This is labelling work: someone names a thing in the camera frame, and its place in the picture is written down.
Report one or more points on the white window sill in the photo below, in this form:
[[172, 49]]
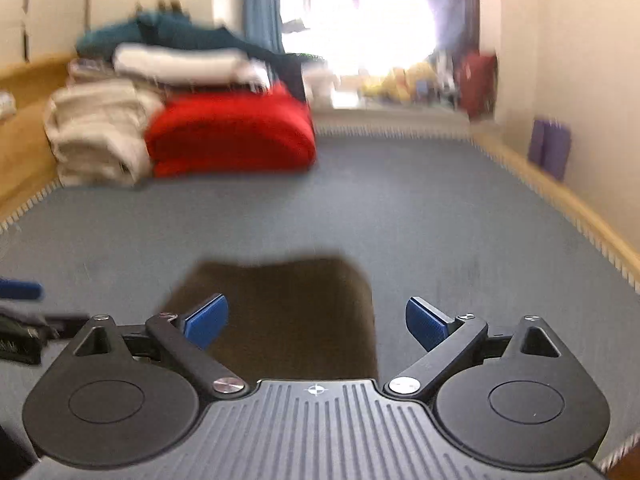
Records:
[[400, 112]]

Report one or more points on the white plush toy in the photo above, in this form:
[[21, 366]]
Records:
[[320, 85]]

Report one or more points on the panda plush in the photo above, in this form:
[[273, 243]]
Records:
[[446, 80]]

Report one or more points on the red floral cushion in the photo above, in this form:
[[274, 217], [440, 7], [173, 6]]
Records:
[[477, 85]]

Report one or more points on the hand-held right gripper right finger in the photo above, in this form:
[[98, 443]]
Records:
[[425, 324]]

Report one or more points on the red folded quilt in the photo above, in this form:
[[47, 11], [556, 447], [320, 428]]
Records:
[[225, 132]]

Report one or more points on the brown plush toy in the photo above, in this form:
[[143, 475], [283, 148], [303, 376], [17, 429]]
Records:
[[170, 6]]

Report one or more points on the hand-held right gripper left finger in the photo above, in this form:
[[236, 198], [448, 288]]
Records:
[[207, 319]]

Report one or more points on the white folded pillow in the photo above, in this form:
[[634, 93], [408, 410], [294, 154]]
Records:
[[175, 62]]

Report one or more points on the white wardrobe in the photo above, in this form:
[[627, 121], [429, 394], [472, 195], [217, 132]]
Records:
[[55, 10]]

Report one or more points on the wooden bed frame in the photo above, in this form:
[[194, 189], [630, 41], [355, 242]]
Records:
[[590, 215]]

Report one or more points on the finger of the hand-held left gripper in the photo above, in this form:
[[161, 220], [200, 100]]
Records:
[[20, 290], [67, 322]]

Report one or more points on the cream folded blanket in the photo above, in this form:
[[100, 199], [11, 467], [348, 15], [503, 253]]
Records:
[[95, 135]]

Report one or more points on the blue curtain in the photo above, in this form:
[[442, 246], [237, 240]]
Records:
[[262, 5], [452, 5]]

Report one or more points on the teal shark plush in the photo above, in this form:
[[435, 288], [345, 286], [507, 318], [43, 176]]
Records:
[[190, 32]]

